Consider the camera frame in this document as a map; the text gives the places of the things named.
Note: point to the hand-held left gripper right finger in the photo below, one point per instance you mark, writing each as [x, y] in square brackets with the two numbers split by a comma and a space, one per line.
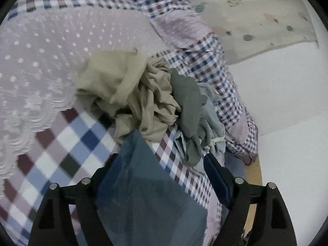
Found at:
[217, 179]

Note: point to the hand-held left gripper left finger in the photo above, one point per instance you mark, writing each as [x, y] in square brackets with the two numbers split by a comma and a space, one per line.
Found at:
[102, 170]

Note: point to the teal blue shirt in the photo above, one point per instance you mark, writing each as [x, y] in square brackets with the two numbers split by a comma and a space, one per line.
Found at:
[148, 197]

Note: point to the blue printed pillow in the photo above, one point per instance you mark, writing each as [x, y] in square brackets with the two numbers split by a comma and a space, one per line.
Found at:
[234, 166]

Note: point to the light blue pants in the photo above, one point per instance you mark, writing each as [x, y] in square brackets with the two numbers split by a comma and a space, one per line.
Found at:
[215, 128]

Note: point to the grey garment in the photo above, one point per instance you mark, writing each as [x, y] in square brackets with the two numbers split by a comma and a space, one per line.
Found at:
[187, 100]

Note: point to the beige garment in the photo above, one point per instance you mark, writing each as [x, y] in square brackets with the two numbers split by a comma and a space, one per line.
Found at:
[107, 82]

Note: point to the checked patchwork quilt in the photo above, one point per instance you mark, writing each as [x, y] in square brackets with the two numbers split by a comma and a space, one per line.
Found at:
[194, 51]

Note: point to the checked dotted bed sheet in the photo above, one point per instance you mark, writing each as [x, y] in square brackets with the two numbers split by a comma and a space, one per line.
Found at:
[38, 56]

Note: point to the fruit print curtain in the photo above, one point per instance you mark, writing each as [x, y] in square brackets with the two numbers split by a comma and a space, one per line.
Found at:
[243, 12]

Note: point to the wooden bed frame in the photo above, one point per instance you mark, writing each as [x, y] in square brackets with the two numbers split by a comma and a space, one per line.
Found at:
[253, 174]

